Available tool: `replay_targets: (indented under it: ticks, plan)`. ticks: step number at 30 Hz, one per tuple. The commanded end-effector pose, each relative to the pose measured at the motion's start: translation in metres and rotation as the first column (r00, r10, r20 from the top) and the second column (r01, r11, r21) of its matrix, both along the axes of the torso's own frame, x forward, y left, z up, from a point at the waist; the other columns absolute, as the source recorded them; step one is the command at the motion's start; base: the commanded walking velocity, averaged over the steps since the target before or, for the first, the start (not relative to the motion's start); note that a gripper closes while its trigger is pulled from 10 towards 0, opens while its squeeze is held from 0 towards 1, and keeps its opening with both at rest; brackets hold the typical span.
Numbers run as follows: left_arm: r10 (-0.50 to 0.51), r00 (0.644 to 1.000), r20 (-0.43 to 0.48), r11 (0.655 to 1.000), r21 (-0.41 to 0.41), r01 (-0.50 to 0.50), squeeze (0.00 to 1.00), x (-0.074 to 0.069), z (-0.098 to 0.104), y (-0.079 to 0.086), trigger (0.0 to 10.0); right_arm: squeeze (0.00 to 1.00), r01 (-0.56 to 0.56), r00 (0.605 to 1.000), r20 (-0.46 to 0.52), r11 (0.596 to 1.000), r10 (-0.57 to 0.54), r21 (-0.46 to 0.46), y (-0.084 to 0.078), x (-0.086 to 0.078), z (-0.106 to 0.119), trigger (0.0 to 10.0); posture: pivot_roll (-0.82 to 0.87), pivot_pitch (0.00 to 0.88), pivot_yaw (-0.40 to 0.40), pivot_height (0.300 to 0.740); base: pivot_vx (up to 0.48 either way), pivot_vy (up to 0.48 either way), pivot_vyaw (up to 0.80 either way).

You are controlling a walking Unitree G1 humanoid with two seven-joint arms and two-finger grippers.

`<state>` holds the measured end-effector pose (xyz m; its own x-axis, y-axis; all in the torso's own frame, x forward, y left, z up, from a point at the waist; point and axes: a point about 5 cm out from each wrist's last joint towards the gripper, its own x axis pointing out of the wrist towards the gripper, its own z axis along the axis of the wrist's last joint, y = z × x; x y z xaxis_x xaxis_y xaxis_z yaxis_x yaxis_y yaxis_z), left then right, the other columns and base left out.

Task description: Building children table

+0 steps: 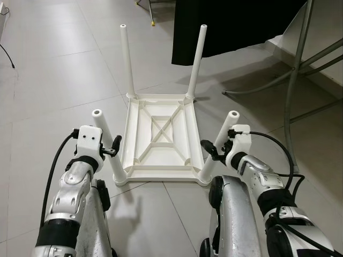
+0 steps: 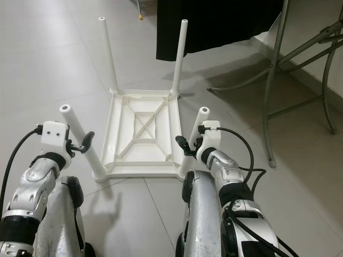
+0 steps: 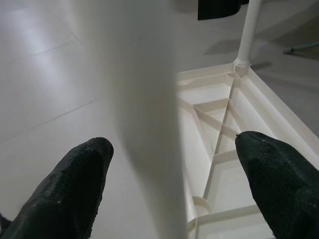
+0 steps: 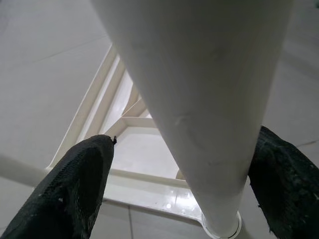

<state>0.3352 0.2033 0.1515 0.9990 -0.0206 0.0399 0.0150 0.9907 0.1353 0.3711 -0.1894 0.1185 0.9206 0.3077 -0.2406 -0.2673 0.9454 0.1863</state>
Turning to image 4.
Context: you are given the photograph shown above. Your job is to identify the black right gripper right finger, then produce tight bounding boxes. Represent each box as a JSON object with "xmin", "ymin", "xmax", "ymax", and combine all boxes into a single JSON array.
[{"xmin": 248, "ymin": 125, "xmax": 319, "ymax": 239}]

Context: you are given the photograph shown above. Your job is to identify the white plastic table top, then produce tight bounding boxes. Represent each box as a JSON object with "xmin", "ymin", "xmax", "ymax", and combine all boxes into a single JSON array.
[{"xmin": 44, "ymin": 43, "xmax": 250, "ymax": 237}]

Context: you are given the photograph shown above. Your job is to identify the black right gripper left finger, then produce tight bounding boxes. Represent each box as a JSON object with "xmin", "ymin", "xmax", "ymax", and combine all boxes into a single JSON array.
[{"xmin": 0, "ymin": 134, "xmax": 118, "ymax": 239}]

